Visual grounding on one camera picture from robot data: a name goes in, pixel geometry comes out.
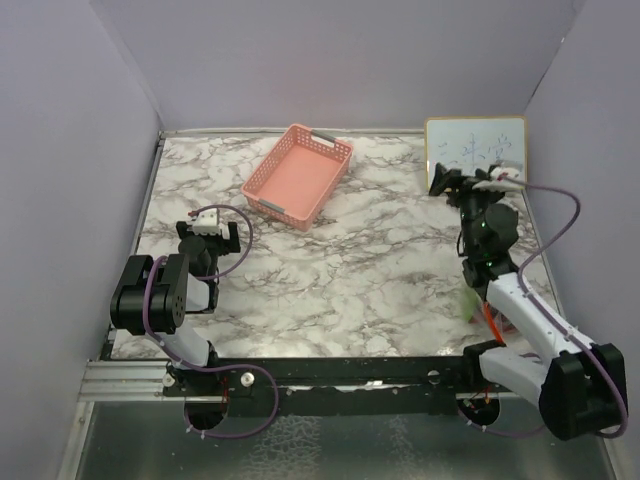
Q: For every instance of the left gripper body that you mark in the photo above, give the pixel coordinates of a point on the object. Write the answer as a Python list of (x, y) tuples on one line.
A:
[(218, 245)]

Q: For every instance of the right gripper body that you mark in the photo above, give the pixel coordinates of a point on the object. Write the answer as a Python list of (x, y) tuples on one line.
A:
[(471, 202)]

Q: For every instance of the clear zip top bag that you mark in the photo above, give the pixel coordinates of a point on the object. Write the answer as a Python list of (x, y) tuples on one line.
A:
[(497, 323)]

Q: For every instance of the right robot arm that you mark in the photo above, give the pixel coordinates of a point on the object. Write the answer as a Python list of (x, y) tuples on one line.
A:
[(577, 385)]

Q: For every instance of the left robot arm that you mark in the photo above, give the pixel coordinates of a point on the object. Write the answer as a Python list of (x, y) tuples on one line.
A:
[(153, 297)]

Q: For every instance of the green fake grapes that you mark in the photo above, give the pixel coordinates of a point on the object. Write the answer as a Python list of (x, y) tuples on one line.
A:
[(469, 305)]

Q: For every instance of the pink plastic basket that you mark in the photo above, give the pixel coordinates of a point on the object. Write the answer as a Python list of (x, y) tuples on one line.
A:
[(295, 179)]

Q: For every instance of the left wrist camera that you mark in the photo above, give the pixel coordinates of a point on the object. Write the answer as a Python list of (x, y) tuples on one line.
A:
[(206, 223)]

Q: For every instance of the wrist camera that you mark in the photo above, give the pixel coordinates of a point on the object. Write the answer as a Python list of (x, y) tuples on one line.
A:
[(206, 223), (504, 176)]

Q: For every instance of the small whiteboard yellow frame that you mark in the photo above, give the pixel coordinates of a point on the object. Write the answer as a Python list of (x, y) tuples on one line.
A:
[(472, 143)]

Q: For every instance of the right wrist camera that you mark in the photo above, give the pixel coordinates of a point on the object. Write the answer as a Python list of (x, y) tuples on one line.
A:
[(504, 176)]

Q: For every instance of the aluminium frame rail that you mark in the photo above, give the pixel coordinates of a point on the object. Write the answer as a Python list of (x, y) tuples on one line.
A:
[(123, 381)]

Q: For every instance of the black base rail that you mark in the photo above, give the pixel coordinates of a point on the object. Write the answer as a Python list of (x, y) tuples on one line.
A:
[(338, 386)]

